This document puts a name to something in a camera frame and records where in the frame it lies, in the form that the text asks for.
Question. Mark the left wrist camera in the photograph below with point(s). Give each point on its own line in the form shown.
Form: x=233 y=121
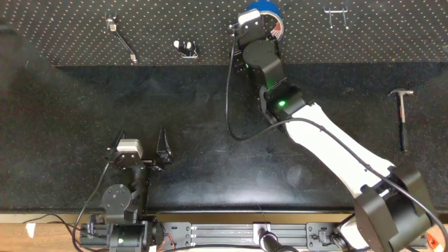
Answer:
x=129 y=147

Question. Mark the orange plastic object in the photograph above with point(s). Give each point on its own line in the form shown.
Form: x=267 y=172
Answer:
x=434 y=245

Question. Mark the black and white pliers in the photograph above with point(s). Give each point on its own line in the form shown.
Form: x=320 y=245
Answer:
x=187 y=52

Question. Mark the white paper scrap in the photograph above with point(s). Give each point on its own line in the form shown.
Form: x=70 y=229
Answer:
x=31 y=228

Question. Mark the wrench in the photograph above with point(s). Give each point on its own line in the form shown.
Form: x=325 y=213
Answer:
x=122 y=40

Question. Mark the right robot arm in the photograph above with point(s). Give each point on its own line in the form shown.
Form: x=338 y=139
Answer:
x=332 y=147

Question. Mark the hammer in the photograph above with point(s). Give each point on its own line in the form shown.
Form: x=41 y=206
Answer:
x=402 y=105

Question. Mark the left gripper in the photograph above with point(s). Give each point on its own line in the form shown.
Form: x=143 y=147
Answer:
x=155 y=164

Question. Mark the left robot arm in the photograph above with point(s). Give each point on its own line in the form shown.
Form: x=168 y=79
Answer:
x=119 y=199

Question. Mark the mounting rail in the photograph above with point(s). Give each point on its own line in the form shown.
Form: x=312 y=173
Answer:
x=224 y=234

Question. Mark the roll of blue tape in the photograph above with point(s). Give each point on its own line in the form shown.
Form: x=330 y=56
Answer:
x=264 y=5

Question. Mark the black pegboard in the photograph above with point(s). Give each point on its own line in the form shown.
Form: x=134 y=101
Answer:
x=175 y=28

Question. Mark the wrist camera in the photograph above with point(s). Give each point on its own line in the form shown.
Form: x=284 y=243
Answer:
x=129 y=147
x=249 y=15

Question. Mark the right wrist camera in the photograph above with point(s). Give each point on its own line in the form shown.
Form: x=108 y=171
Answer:
x=249 y=15

